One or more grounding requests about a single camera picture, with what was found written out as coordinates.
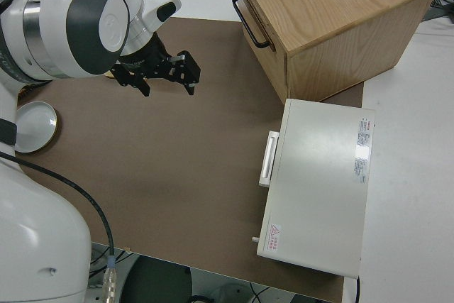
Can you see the black round base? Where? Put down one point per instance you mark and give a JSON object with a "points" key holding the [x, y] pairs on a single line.
{"points": [[159, 281]]}

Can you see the gray round plate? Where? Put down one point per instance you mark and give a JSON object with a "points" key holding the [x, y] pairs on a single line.
{"points": [[35, 125]]}

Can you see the white metal appliance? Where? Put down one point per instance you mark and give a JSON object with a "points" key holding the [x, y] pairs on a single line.
{"points": [[319, 182]]}

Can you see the brown table mat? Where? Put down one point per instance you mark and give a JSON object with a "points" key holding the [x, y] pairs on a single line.
{"points": [[170, 175]]}

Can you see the wooden box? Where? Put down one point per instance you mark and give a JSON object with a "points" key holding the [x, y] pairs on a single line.
{"points": [[337, 15]]}

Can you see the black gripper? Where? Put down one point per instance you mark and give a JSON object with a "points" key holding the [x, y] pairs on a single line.
{"points": [[147, 58]]}

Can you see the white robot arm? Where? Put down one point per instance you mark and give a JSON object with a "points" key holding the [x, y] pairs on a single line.
{"points": [[39, 232]]}

